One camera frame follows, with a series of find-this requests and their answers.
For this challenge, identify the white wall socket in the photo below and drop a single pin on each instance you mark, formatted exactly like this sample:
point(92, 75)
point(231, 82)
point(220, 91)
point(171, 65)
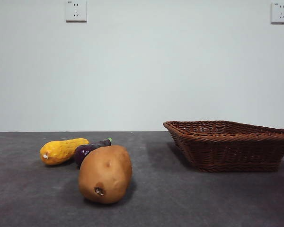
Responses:
point(76, 11)
point(280, 13)

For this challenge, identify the yellow corn cob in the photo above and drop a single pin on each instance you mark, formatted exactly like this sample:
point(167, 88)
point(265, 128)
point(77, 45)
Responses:
point(59, 150)

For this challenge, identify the brown potato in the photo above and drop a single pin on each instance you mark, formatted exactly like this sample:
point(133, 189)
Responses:
point(104, 175)

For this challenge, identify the brown wicker basket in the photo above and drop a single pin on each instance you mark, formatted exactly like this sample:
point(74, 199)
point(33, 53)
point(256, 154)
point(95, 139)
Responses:
point(227, 153)

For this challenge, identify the purple eggplant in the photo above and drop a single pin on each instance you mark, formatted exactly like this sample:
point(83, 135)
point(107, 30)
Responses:
point(81, 152)

